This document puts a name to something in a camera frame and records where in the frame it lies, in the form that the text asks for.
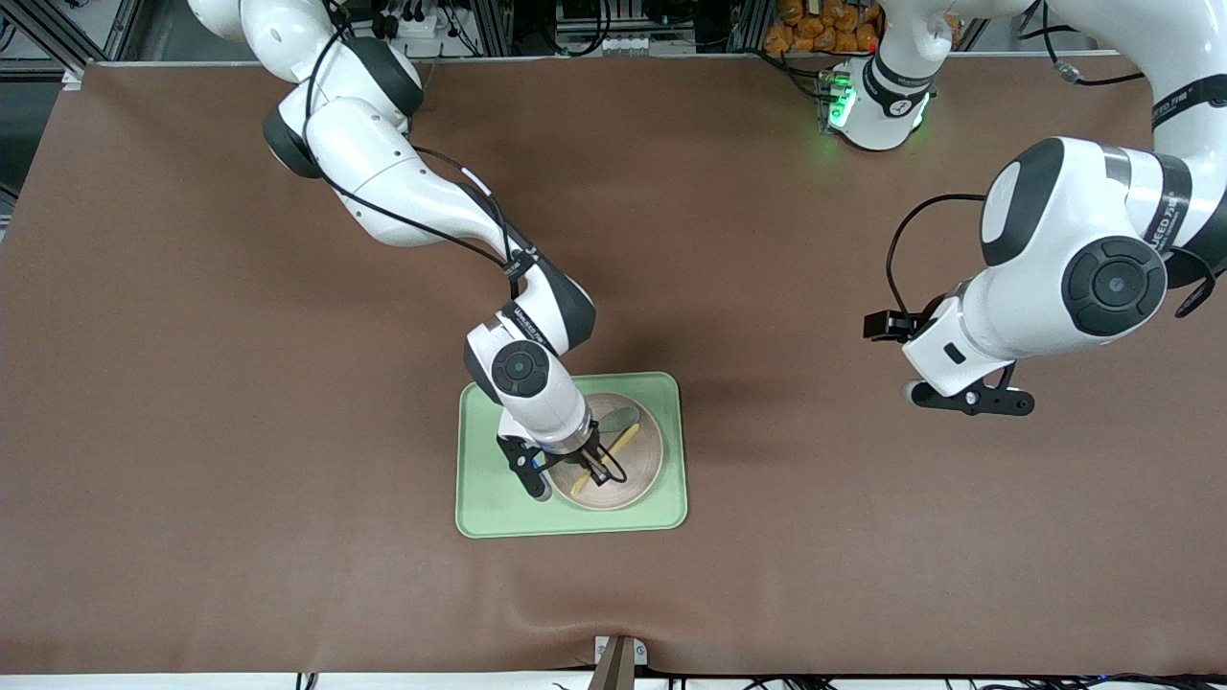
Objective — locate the grey-green plastic spoon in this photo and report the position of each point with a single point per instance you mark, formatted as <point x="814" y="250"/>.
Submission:
<point x="623" y="418"/>

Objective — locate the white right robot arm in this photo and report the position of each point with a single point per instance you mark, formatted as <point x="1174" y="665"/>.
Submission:
<point x="403" y="182"/>

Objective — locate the aluminium diagonal frame strut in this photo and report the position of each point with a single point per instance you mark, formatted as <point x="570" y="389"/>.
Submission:
<point x="53" y="40"/>

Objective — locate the white connector row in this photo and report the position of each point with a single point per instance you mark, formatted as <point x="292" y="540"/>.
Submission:
<point x="604" y="44"/>

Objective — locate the beige round plate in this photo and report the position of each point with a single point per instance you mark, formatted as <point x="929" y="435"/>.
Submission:
<point x="637" y="460"/>

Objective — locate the aluminium frame post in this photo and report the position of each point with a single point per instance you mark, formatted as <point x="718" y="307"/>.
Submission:
<point x="748" y="24"/>
<point x="494" y="29"/>

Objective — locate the light green rectangular tray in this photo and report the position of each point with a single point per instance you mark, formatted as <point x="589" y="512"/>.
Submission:
<point x="652" y="508"/>

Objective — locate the yellow plastic fork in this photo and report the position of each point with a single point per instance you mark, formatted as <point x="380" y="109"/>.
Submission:
<point x="628" y="436"/>

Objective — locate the brown table mat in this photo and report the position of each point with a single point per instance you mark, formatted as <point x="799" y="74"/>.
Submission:
<point x="815" y="479"/>

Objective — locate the white power strip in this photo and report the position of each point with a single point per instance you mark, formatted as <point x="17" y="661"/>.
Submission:
<point x="431" y="27"/>

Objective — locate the metal table edge clamp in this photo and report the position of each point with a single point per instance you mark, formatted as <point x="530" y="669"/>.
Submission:
<point x="618" y="666"/>

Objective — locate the orange lumpy objects pile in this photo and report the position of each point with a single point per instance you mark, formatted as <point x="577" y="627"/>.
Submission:
<point x="815" y="24"/>

